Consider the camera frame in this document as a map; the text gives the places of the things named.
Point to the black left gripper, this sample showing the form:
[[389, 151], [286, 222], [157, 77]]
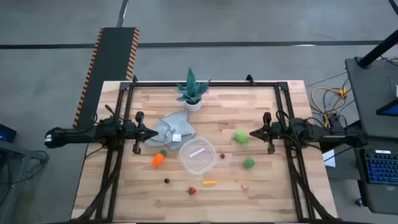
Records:
[[132, 133]]

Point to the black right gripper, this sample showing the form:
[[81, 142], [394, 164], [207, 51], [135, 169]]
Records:
[[275, 132]]

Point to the bumpy green toy fruit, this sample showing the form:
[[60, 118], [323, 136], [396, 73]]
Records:
[[241, 137]]

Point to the orange toy carrot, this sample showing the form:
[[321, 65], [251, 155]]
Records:
[[158, 160]]

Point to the dark red toy cherry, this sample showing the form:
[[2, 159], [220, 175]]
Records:
[[222, 155]]

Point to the pink toy radish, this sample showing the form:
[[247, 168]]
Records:
[[245, 187]]

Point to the yellow toy corn cob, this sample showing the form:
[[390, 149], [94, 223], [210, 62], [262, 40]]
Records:
[[209, 182]]

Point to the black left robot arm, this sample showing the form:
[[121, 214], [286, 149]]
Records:
[[77, 134]]

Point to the clear plastic tupperware container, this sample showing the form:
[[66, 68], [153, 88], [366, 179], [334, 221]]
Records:
[[205, 165]]

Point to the grey folded cloth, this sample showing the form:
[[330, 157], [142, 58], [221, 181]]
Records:
[[164, 127]]

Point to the black wheel object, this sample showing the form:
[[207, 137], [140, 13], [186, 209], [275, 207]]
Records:
[[167, 180]]

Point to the white plant pot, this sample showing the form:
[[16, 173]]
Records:
[[192, 107]]

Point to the green artificial succulent plant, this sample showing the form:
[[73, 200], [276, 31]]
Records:
[[191, 90]]

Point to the red toy strawberry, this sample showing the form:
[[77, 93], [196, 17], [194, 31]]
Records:
[[192, 190]]

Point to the white paper sheet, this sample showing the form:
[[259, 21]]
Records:
[[329, 158]]

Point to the black hazard-striped floor ramp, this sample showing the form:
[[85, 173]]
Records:
[[109, 62]]

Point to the grey cart top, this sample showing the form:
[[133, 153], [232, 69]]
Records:
[[370, 93]]

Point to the black caster wheel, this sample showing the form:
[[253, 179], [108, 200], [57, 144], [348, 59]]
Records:
[[359, 202]]

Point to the tablet with blue screen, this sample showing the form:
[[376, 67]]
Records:
[[390, 109]]

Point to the black box device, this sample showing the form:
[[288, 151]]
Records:
[[7, 133]]

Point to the black pole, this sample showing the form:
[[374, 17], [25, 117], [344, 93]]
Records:
[[376, 49]]

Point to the black metal table frame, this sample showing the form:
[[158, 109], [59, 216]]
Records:
[[202, 84]]

